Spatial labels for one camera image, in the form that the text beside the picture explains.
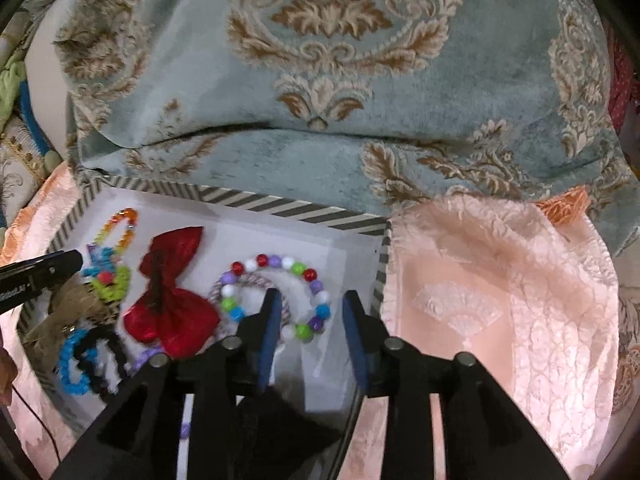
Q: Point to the red patterned fabric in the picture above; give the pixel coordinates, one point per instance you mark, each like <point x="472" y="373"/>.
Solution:
<point x="625" y="90"/>

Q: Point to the brown bow hair clip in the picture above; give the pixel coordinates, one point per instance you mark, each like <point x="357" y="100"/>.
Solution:
<point x="65" y="310"/>

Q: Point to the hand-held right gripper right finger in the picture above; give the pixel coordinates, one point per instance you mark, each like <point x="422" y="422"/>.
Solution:
<point x="356" y="345"/>

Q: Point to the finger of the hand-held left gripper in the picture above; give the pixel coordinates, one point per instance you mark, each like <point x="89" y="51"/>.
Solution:
<point x="45" y="272"/>

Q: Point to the red satin bow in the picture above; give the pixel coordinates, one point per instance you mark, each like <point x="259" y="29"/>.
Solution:
<point x="175" y="315"/>

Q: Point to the plain beige pillow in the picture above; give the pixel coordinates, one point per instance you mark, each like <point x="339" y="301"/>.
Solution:
<point x="47" y="85"/>

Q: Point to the striped cardboard box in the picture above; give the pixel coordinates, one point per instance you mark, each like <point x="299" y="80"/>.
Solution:
<point x="225" y="230"/>

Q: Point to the cream patterned cushion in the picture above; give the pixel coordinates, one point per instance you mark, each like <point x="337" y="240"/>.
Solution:
<point x="20" y="175"/>

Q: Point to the peach quilted blanket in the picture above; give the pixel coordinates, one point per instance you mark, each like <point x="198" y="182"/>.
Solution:
<point x="475" y="310"/>

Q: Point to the teal damask cushion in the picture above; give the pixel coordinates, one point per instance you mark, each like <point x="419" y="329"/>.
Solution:
<point x="350" y="110"/>

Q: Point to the black scrunchie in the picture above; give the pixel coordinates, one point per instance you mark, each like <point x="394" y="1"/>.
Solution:
<point x="112" y="342"/>

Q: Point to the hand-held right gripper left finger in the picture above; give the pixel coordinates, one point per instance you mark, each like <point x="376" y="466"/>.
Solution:
<point x="270" y="340"/>

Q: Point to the green and blue plush toy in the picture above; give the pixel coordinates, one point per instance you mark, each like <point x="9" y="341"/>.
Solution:
<point x="10" y="90"/>

